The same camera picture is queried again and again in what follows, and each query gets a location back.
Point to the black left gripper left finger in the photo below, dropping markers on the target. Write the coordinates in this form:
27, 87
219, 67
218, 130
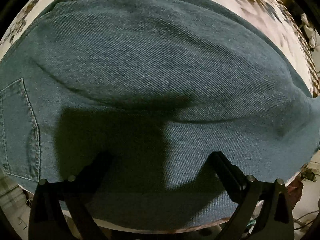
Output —
46, 219

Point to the blue denim jeans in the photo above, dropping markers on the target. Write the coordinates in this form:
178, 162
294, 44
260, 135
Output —
155, 79

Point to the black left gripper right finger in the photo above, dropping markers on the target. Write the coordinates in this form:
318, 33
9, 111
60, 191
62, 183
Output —
275, 219

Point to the floral white bed sheet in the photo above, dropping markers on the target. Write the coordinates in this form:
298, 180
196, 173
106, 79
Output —
272, 22

